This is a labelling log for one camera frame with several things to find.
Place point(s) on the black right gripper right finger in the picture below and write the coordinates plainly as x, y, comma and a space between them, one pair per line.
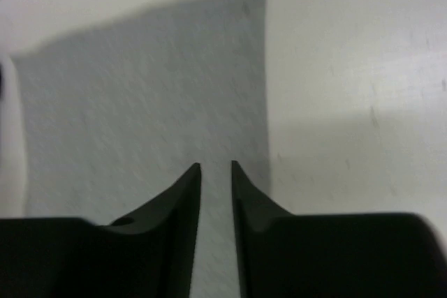
280, 254

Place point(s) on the grey tank top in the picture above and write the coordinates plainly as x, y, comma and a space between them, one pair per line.
114, 114

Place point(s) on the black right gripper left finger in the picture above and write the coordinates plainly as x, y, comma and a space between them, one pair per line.
147, 252

